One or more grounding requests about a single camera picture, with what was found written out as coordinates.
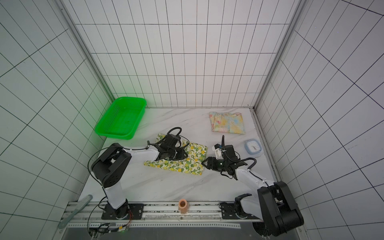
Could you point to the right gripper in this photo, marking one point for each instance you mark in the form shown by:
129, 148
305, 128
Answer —
215, 163

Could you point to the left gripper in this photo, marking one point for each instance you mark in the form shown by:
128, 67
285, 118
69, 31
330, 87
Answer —
177, 149

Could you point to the green lemon print skirt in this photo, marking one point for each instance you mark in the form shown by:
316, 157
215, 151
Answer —
191, 165

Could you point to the pastel floral skirt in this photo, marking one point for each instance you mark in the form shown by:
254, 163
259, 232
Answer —
231, 123

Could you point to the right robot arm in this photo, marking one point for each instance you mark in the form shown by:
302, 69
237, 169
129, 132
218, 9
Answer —
271, 202

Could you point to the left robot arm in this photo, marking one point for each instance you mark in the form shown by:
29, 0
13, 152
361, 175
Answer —
108, 169

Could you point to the blue rimmed container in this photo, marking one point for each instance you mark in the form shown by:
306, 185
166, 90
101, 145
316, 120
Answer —
254, 147

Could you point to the green plastic basket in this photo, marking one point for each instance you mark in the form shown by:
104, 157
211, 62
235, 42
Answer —
122, 118

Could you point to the left electronics board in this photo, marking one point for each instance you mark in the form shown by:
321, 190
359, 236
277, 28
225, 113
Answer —
106, 229

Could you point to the translucent green strip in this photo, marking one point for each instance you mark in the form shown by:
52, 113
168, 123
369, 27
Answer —
81, 204

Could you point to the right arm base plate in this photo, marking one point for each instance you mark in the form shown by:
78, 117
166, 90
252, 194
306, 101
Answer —
229, 211

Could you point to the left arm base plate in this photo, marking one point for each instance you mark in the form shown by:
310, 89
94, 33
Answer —
132, 211

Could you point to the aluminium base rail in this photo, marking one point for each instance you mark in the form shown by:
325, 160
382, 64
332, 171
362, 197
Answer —
163, 214

